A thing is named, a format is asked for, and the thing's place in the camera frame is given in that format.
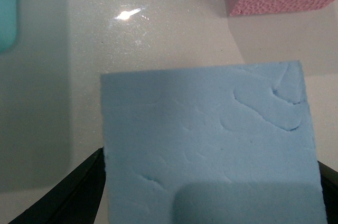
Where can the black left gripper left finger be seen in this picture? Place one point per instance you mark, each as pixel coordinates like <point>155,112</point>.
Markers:
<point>76,199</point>

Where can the light blue foam block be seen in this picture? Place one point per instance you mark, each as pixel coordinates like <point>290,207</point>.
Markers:
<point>223,144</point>

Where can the teal plastic bin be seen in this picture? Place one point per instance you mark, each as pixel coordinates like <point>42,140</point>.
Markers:
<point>8,23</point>

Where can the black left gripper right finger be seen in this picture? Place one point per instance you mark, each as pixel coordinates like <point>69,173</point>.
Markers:
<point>329,186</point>

